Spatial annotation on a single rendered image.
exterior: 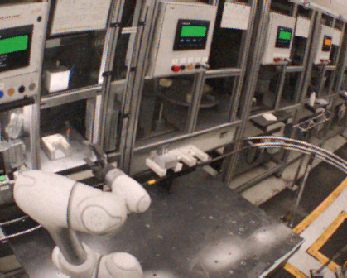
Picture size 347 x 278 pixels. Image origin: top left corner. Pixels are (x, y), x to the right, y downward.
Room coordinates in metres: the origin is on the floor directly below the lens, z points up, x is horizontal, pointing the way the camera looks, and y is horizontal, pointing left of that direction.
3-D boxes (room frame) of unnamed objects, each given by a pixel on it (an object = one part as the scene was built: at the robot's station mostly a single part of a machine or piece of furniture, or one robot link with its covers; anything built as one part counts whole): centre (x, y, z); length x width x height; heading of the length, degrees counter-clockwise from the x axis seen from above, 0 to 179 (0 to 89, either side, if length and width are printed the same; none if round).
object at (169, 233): (1.35, -0.03, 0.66); 1.50 x 1.06 x 0.04; 136
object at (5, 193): (1.14, 0.77, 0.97); 0.08 x 0.08 x 0.12; 46
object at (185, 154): (1.94, -0.05, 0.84); 0.36 x 0.14 x 0.10; 136
